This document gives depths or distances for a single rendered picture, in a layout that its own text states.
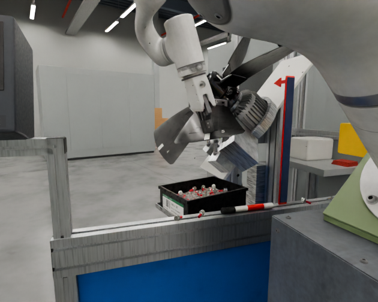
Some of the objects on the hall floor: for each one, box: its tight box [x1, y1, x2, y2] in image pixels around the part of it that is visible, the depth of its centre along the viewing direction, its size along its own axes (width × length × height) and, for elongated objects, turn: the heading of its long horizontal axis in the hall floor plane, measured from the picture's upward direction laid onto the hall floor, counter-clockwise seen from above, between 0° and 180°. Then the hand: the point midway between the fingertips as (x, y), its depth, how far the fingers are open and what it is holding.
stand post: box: [264, 103, 284, 204], centre depth 128 cm, size 4×9×115 cm
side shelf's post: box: [305, 172, 319, 200], centre depth 135 cm, size 4×4×83 cm
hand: (207, 126), depth 78 cm, fingers closed
